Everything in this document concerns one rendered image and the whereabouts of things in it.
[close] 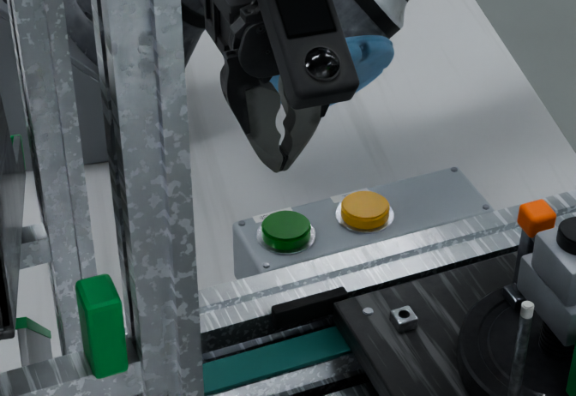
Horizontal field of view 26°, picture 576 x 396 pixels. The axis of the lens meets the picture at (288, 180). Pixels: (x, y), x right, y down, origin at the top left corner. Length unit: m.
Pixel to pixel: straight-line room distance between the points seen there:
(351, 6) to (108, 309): 0.76
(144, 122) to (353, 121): 0.97
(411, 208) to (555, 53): 2.12
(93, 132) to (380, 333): 0.45
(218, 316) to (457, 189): 0.25
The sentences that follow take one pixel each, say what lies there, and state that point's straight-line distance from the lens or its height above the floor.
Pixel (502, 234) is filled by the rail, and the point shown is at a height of 0.96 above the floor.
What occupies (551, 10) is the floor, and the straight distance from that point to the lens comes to 3.32.
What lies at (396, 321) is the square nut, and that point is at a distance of 0.91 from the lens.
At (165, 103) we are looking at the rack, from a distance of 0.35.
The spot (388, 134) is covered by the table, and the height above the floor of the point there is 0.86.
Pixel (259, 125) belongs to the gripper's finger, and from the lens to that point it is 0.93.
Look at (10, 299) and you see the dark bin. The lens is 0.44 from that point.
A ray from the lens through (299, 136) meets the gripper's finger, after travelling 0.95.
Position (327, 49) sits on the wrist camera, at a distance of 0.83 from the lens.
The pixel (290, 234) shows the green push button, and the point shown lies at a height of 0.97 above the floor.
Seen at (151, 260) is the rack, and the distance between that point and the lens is 0.39.
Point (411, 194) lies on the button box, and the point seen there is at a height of 0.96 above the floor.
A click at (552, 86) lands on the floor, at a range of 3.01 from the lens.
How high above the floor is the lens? 1.61
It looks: 37 degrees down
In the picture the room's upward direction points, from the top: straight up
